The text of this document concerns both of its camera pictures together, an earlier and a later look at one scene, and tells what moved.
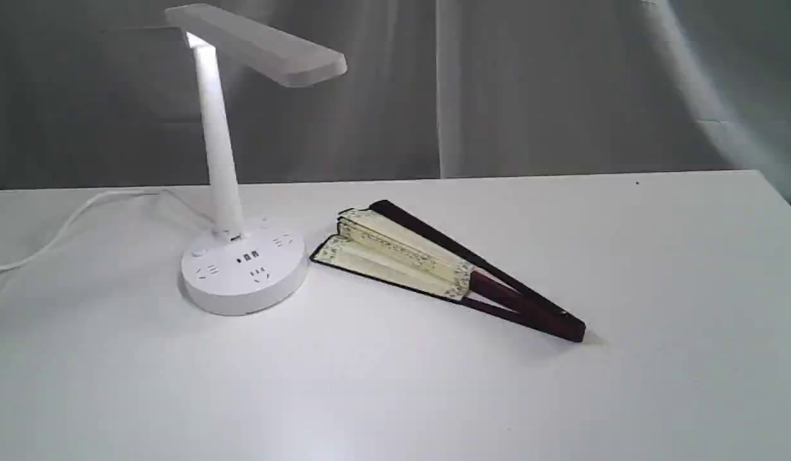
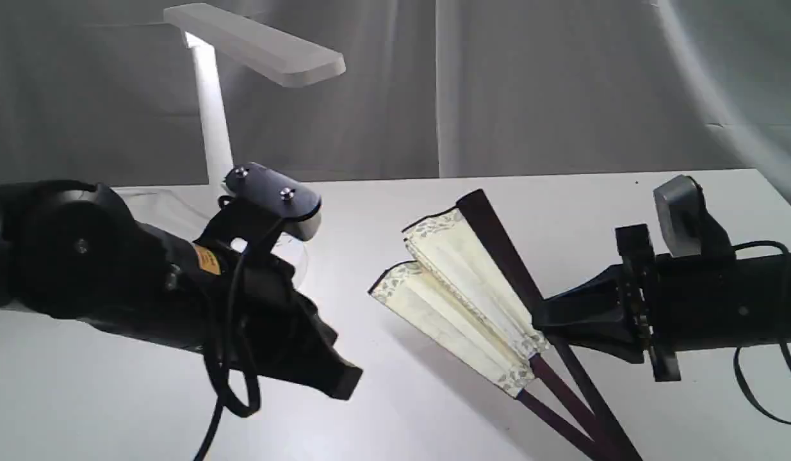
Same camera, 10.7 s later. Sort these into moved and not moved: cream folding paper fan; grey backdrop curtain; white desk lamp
Moved: cream folding paper fan
Not moved: grey backdrop curtain; white desk lamp
